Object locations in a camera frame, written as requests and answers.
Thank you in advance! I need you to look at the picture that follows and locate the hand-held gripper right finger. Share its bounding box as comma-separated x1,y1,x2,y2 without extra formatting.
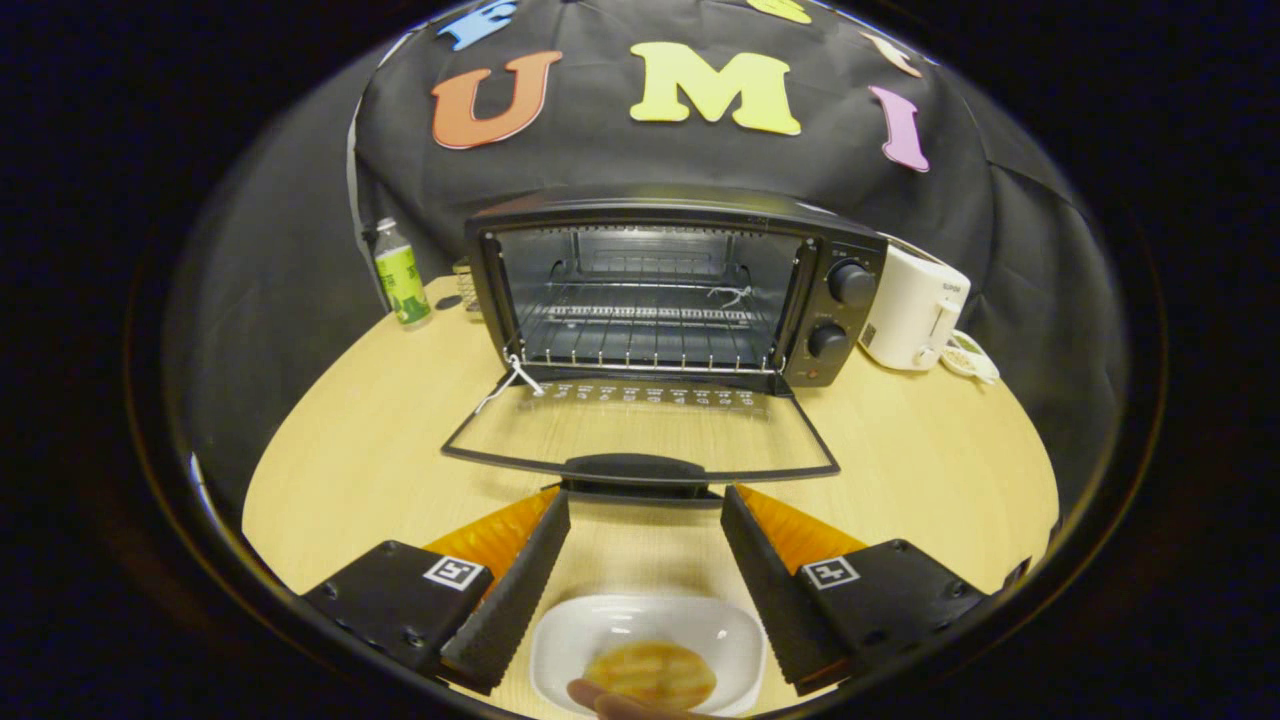
720,484,1031,696

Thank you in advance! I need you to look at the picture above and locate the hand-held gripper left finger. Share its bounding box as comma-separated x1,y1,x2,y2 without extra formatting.
300,487,572,696

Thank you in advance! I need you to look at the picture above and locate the white plate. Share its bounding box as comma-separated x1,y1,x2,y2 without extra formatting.
529,594,768,719

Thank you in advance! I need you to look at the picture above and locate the round golden bread bun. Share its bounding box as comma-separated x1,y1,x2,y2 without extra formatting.
584,641,718,711

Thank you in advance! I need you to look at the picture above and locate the black toaster oven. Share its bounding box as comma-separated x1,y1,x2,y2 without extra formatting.
441,190,889,501

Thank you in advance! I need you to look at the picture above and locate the white pop-up toaster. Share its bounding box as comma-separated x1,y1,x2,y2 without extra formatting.
858,240,972,372

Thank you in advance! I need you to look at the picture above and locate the small white snack dish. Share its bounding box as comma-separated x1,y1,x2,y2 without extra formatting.
940,330,1001,386

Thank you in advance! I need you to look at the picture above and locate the green label drink bottle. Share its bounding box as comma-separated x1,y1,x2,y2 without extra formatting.
373,217,433,327

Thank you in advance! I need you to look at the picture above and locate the white string tie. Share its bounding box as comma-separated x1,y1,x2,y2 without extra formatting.
474,352,546,414

